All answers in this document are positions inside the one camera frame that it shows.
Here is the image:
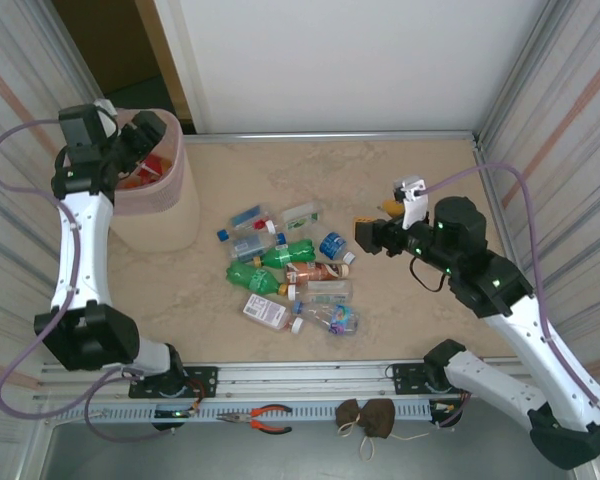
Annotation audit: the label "red label amber bottle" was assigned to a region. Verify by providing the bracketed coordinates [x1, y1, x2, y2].
[117, 153, 174, 190]

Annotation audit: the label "blue Pocari label bottle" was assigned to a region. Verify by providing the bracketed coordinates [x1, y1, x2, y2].
[318, 230, 357, 265]

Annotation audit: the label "brown Nescafe coffee bottle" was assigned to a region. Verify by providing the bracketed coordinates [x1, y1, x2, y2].
[284, 260, 352, 287]

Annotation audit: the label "clear wide white cap bottle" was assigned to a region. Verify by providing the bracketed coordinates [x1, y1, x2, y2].
[286, 279, 355, 305]

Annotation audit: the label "clear bottle green white label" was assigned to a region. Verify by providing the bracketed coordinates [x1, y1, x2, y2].
[264, 201, 325, 234]

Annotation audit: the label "clear bottle colourful label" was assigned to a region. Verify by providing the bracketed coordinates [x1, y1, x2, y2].
[292, 299, 362, 340]

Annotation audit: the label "square bottle purple grape label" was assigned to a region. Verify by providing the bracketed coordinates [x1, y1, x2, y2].
[242, 293, 306, 335]

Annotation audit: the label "pink translucent bin liner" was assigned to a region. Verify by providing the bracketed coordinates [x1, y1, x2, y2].
[108, 107, 187, 212]

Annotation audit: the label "beige ribbed plastic bin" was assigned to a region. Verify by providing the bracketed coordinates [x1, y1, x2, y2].
[107, 107, 201, 253]

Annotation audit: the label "dark wooden door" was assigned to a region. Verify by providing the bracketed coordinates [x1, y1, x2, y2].
[53, 0, 161, 99]

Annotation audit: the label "clear bottle pale blue label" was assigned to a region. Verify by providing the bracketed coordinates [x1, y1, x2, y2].
[228, 232, 288, 264]

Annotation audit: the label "clear bottle blue red label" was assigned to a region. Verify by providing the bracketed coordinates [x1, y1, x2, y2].
[215, 203, 276, 244]

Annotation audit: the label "brown cloth pouch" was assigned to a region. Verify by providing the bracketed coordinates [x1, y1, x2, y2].
[355, 397, 431, 462]
[334, 398, 365, 437]

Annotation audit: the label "small circuit board green light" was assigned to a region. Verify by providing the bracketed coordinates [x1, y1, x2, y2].
[152, 405, 202, 420]

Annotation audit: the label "black right camera cable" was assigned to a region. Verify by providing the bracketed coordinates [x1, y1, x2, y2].
[408, 253, 452, 295]

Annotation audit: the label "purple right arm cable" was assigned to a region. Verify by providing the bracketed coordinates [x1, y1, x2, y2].
[422, 162, 600, 429]

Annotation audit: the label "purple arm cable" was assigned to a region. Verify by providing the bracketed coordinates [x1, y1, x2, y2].
[422, 162, 600, 429]
[0, 118, 176, 444]

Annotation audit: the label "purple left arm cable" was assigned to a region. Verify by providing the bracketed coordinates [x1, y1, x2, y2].
[0, 118, 176, 444]

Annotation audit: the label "long aluminium table edge rail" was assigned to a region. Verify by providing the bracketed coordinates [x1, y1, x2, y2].
[182, 130, 477, 146]

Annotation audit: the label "aluminium corner post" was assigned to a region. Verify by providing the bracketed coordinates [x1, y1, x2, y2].
[29, 0, 106, 101]
[472, 0, 574, 144]

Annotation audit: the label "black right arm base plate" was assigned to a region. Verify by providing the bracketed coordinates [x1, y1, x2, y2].
[390, 361, 481, 396]

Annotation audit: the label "small circuit board with wires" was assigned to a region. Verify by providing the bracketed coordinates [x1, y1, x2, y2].
[428, 399, 465, 429]

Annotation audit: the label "grey slotted cable duct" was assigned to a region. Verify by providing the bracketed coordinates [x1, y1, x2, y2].
[54, 399, 462, 427]

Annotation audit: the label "orange handled pliers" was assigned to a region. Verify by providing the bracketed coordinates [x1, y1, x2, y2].
[215, 403, 294, 435]

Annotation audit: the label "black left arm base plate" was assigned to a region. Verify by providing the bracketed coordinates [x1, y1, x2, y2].
[128, 366, 219, 400]

